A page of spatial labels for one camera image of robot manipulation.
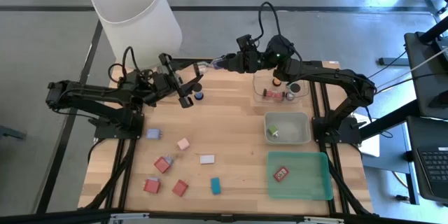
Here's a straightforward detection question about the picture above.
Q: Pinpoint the lavender plastic box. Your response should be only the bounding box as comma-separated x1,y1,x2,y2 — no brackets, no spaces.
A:
145,127,162,141

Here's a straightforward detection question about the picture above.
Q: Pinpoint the black computer mouse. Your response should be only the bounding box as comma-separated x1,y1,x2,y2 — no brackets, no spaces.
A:
427,90,448,110

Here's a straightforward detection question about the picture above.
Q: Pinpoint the black-capped hourglass red sand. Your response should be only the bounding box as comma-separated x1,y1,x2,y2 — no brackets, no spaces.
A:
262,89,286,99

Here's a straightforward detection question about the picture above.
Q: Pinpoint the clear plastic bin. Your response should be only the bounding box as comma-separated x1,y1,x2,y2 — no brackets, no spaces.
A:
251,63,312,105

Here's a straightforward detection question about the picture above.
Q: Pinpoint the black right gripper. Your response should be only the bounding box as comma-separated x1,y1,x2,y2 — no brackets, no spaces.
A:
211,51,269,74

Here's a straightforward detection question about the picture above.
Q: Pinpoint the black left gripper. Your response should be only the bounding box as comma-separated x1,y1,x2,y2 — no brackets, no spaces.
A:
148,54,204,109

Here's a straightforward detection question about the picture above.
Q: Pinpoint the black bar with silver brackets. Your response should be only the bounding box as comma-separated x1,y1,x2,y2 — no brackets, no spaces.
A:
0,209,448,224

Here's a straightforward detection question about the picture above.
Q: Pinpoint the black aluminium table frame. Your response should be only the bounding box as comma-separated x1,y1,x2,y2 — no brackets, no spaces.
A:
78,57,377,218

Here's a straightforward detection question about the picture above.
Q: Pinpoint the white rectangular plastic box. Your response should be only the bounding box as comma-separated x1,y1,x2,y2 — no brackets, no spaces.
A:
199,153,216,165

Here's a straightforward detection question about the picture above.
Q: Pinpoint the white plastic bin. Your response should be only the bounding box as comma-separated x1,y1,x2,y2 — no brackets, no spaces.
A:
263,111,312,146

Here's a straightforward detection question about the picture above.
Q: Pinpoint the red box with white label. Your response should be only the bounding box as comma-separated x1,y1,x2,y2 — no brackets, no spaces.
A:
272,166,291,183

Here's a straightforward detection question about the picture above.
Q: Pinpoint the black-capped hourglass blue sand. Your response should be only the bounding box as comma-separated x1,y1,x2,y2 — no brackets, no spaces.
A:
195,59,225,74
193,83,205,101

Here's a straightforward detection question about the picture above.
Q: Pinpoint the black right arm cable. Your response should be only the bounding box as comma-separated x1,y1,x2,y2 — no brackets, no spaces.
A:
251,1,281,43

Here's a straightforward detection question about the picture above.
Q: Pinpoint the teal rectangular plastic box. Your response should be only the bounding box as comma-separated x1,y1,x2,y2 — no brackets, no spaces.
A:
209,176,223,196

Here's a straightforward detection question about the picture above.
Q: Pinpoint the white cable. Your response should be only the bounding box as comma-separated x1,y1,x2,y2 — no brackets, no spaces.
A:
376,47,448,89

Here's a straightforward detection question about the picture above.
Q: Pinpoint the red plug adapter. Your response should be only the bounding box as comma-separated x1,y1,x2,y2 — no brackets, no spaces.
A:
153,155,174,175
171,178,190,198
142,176,162,195

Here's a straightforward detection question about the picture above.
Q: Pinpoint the teal translucent tray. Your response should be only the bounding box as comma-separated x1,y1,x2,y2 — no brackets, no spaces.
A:
266,150,335,202

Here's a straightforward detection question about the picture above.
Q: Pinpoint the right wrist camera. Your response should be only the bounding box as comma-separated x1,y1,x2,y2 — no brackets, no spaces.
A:
236,34,253,53

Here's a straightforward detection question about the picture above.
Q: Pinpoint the black-capped hourglass white sand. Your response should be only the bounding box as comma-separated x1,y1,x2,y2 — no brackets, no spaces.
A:
285,82,302,102

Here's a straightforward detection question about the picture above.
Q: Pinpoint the black side desk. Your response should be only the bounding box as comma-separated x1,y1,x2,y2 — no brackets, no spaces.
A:
404,31,448,120

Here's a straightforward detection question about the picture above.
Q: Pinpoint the pink plastic cube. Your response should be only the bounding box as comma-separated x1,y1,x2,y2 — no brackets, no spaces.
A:
176,137,191,151

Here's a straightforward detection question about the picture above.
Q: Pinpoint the white paper sheet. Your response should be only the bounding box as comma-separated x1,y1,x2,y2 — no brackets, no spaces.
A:
356,113,382,158

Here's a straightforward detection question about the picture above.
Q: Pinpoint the silver lamp with white shade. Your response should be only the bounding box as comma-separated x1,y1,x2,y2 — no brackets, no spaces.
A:
87,0,183,70

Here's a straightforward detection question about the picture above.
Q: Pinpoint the black stand pole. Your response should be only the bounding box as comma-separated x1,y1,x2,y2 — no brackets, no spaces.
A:
418,15,448,45

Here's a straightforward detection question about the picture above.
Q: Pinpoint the grey chair leg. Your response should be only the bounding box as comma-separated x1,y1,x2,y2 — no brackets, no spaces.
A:
0,125,27,141

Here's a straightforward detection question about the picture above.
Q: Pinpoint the black laptop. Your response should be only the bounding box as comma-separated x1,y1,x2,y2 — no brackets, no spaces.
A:
405,115,448,204

